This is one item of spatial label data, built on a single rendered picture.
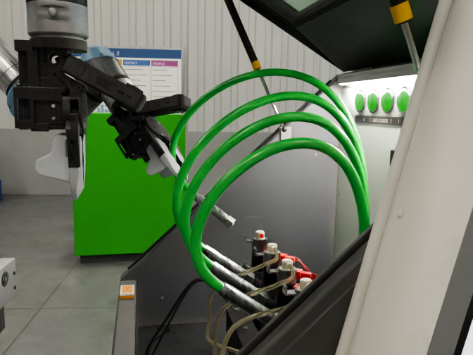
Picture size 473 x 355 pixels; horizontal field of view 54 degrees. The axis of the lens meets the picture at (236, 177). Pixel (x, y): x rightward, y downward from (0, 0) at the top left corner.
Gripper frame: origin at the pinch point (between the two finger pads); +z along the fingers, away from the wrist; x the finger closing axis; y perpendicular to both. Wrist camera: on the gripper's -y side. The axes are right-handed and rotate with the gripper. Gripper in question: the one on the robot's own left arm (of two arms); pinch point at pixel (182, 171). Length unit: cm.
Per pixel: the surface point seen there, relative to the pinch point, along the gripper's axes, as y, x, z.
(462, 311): -28, 43, 42
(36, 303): 207, -170, -76
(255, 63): -22.9, -19.7, -16.9
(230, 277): -4.2, 18.9, 25.7
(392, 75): -41.6, -8.4, 10.2
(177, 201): -3.5, 18.3, 11.5
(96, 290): 186, -205, -67
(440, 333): -25, 41, 42
